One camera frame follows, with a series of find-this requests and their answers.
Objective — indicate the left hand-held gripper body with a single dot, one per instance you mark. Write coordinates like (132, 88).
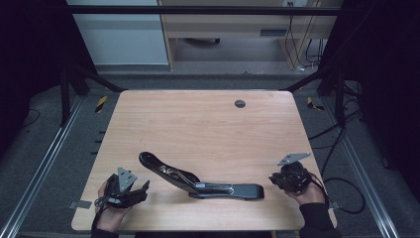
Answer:
(122, 195)

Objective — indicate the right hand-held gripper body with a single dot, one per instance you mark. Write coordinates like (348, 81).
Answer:
(295, 178)

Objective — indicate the black stapler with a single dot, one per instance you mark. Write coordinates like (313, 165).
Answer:
(228, 191)

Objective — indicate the person's right hand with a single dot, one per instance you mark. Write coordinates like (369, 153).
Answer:
(310, 196)

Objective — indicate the person's left hand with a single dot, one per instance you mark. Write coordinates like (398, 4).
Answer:
(110, 218)

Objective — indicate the grey tape piece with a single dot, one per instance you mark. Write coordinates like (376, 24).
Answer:
(336, 205)
(80, 204)

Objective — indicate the yellow black tape strip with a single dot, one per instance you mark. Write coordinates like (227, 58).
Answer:
(101, 104)
(311, 103)

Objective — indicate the round grey table grommet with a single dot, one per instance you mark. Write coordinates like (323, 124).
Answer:
(240, 103)

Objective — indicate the black curtain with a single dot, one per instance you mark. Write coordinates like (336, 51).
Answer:
(29, 49)
(386, 66)

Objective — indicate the white cabinet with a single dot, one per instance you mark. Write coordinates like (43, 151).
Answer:
(122, 39)

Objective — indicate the dark object under desk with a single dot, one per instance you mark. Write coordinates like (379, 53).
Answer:
(201, 41)

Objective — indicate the light wooden desk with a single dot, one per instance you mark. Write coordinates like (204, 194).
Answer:
(228, 24)

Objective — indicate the aluminium floor rail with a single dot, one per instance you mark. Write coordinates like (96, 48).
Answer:
(366, 185)
(39, 175)

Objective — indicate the black metal frame stand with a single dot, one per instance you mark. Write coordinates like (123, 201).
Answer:
(65, 99)
(339, 99)

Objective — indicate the black horizontal frame bar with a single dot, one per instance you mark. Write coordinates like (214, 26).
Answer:
(198, 10)

